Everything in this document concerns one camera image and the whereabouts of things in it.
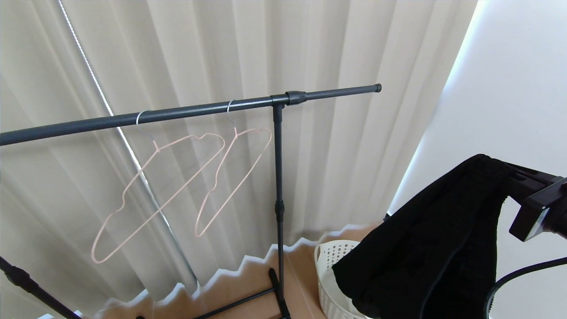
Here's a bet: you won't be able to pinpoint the white laundry basket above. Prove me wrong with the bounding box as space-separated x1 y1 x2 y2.
314 240 373 319

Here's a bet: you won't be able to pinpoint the black cable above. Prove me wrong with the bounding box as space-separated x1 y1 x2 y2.
485 256 567 319

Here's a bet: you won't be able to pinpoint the beige curtain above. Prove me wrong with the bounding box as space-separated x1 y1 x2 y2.
0 0 479 319

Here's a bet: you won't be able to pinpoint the black shorts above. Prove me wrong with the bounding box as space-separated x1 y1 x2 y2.
331 154 510 319

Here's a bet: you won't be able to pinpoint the black clothes rack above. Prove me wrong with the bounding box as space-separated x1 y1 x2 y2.
0 83 382 319

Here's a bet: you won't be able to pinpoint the pink clothes hanger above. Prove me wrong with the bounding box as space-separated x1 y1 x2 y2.
194 100 273 238
91 111 226 265

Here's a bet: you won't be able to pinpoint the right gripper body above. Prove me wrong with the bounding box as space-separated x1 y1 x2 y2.
509 176 567 242

